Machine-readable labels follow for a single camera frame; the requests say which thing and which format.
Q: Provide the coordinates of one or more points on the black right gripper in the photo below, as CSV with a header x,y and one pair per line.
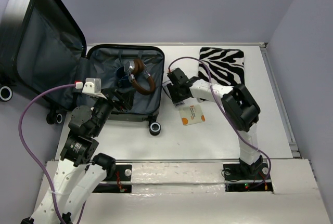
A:
x,y
176,97

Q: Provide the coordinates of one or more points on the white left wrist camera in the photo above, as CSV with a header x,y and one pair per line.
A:
x,y
92,88

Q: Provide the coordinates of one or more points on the black hard-shell suitcase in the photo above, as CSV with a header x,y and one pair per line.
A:
x,y
42,47

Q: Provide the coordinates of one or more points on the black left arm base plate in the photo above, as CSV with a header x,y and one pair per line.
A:
x,y
119,182

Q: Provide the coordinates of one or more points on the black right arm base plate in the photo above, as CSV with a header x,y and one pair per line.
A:
x,y
237,181

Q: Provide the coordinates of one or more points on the brown silver headphones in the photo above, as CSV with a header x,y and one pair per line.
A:
x,y
139,77

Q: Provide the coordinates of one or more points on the white orange eyelid tape card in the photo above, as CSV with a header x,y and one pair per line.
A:
x,y
191,115

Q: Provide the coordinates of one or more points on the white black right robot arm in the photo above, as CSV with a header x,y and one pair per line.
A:
x,y
241,110

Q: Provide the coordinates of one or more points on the zebra print plush cloth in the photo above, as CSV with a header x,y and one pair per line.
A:
x,y
224,68

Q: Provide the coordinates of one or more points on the dark blue mug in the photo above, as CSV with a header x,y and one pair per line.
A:
x,y
122,78

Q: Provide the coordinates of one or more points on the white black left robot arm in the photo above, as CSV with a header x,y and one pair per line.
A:
x,y
80,171

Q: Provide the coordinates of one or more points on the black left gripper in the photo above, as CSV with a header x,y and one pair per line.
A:
x,y
119,104

